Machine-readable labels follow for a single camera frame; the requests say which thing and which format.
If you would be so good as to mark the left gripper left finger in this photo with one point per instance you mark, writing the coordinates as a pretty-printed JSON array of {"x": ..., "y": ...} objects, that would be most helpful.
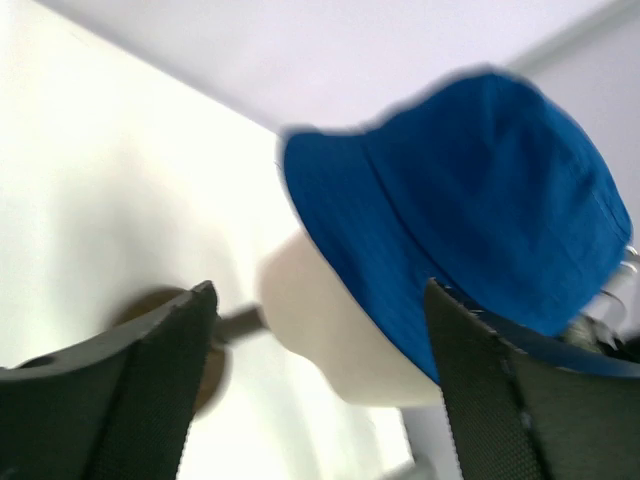
[{"x": 116, "y": 406}]

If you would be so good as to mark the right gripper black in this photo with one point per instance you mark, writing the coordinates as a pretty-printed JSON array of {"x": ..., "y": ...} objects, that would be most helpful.
[{"x": 599, "y": 328}]

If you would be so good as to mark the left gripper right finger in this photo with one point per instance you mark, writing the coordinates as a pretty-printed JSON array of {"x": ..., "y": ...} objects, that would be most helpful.
[{"x": 524, "y": 406}]

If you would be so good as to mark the blue bucket hat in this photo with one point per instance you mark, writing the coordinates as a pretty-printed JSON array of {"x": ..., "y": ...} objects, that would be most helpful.
[{"x": 485, "y": 185}]

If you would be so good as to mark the right aluminium frame post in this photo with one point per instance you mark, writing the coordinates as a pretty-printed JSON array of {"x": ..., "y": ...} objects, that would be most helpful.
[{"x": 577, "y": 36}]

